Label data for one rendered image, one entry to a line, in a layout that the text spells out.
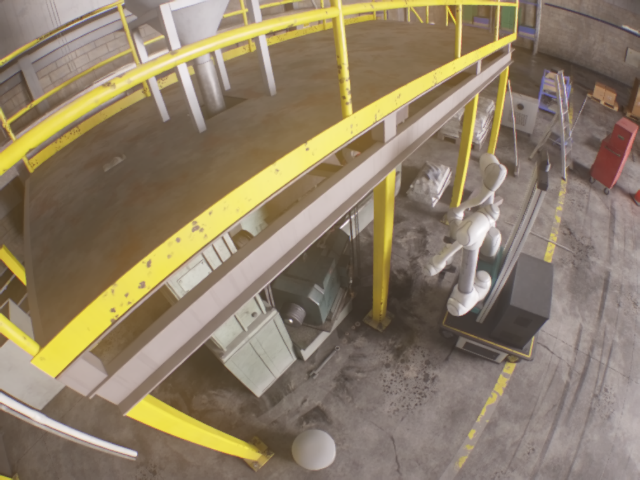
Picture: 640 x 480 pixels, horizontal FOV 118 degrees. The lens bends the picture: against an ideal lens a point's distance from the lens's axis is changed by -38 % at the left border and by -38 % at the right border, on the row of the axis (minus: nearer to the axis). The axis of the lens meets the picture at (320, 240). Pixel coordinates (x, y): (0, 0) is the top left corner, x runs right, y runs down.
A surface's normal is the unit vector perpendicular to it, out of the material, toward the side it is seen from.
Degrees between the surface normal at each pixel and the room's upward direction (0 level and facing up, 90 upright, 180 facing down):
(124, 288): 90
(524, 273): 0
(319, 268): 0
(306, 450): 1
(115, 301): 90
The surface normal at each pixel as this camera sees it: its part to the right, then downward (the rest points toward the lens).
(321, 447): -0.11, -0.70
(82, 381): 0.75, 0.40
